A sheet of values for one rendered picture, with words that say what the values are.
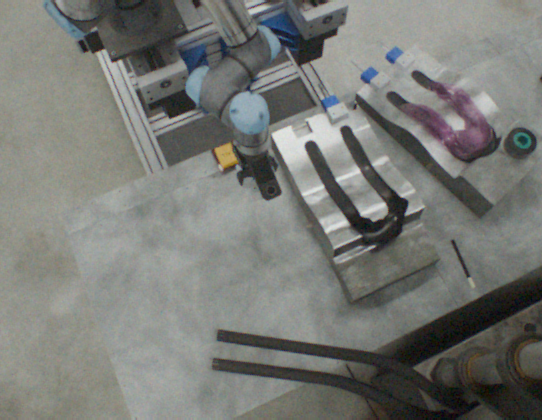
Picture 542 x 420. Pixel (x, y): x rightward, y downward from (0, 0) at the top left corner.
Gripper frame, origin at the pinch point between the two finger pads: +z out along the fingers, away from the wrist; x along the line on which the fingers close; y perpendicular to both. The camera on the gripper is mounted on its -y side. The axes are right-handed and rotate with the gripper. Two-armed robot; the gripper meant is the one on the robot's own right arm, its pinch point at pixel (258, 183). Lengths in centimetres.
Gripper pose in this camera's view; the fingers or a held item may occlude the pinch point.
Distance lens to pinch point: 140.0
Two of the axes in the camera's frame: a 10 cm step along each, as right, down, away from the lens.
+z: 0.1, 3.5, 9.4
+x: -9.1, 3.9, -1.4
